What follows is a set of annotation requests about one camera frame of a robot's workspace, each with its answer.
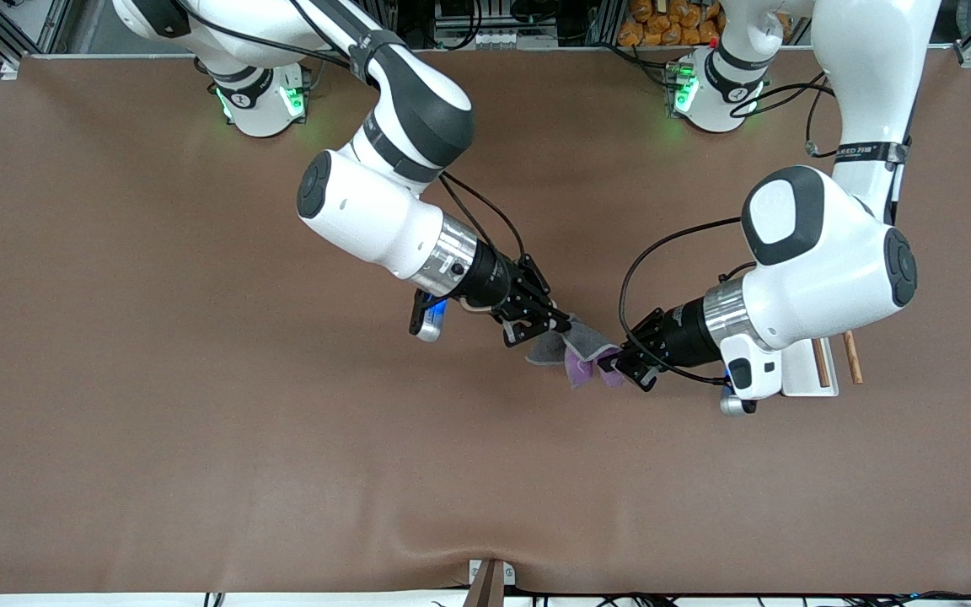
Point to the white rack with wooden rods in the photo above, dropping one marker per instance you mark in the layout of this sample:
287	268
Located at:
802	379

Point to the white connector block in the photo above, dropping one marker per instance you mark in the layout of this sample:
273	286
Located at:
511	40

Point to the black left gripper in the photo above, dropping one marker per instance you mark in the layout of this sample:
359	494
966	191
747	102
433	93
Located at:
681	331

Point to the metal table clamp bracket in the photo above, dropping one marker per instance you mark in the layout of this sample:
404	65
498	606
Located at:
490	580

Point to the grey and purple towel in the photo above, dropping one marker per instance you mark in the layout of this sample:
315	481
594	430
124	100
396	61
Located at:
578	350

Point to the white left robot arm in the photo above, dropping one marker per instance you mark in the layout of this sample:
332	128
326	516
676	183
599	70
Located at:
823	270

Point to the pile of orange objects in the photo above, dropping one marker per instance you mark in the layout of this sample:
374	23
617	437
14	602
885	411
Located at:
667	24

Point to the brown table cover mat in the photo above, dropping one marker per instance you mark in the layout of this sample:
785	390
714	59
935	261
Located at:
283	438

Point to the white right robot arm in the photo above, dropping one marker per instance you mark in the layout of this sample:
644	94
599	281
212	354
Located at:
376	219

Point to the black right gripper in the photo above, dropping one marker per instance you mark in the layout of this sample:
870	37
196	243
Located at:
490	282

